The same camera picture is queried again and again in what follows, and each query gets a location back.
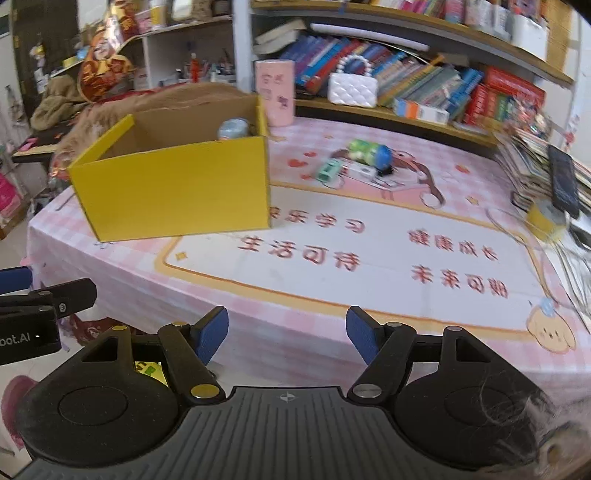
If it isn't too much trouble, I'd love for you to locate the black binder clip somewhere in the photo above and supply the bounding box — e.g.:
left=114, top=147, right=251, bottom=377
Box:
left=377, top=164, right=396, bottom=177

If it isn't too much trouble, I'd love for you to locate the green frog toy blue cap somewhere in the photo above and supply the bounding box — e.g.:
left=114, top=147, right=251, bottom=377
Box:
left=348, top=139, right=392, bottom=171

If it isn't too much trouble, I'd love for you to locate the grey toy car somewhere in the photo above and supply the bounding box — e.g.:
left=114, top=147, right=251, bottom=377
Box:
left=217, top=117, right=250, bottom=140

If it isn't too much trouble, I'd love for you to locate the white staples box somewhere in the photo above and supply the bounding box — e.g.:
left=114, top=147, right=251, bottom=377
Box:
left=344, top=162, right=378, bottom=183

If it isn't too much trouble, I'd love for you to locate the pink checkered table mat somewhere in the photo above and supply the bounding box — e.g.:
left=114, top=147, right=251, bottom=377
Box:
left=27, top=119, right=590, bottom=396

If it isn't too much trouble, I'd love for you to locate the orange fluffy cat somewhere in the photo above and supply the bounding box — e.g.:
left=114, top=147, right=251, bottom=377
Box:
left=49, top=82, right=245, bottom=178

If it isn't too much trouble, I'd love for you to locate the yellow cardboard box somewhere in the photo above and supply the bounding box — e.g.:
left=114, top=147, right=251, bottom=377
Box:
left=68, top=94, right=270, bottom=242

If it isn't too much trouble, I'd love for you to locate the beige blanket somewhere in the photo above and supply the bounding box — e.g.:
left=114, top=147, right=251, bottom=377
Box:
left=30, top=75, right=87, bottom=131

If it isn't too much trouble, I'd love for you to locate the yellow tape roll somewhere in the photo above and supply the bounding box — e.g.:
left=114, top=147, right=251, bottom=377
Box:
left=526, top=199, right=567, bottom=242

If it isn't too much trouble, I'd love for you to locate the red gold foil balloon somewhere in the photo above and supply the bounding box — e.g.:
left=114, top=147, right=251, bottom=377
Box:
left=78, top=1, right=139, bottom=103

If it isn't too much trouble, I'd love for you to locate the stack of picture books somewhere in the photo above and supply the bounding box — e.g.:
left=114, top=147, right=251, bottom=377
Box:
left=493, top=128, right=591, bottom=213

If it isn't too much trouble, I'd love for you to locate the black smartphone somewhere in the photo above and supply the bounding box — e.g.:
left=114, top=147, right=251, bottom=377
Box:
left=547, top=145, right=580, bottom=219

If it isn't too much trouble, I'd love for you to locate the orange white medicine box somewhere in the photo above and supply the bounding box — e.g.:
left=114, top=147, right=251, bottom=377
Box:
left=393, top=99, right=450, bottom=125

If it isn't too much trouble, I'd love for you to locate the white quilted pearl handbag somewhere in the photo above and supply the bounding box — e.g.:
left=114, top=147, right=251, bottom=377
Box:
left=328, top=54, right=378, bottom=108

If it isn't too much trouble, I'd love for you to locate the red boxed book set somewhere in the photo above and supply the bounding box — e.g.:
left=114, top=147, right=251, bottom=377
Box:
left=463, top=66, right=546, bottom=129

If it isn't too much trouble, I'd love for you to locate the pink sticker cup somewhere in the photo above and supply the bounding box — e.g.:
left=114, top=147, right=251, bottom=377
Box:
left=254, top=60, right=296, bottom=127

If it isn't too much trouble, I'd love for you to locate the wooden bookshelf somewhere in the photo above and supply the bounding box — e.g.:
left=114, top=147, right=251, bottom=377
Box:
left=232, top=1, right=575, bottom=151

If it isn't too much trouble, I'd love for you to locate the white storage cabinet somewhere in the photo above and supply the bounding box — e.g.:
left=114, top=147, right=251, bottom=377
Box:
left=50, top=15, right=236, bottom=91

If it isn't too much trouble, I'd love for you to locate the white pen holder box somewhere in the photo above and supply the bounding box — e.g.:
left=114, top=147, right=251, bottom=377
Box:
left=511, top=15, right=549, bottom=61

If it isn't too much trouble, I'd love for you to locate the white cable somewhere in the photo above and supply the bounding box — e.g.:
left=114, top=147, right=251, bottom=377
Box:
left=484, top=207, right=591, bottom=319

